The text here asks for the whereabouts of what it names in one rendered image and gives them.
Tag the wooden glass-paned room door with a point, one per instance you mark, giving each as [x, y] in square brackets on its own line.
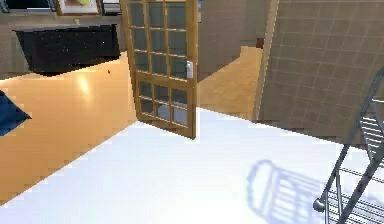
[162, 66]

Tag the small dark red object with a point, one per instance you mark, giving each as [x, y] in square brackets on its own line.
[259, 42]

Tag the black cabinet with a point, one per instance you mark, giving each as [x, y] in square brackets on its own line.
[70, 46]

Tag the framed wall picture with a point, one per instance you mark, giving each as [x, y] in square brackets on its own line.
[78, 6]

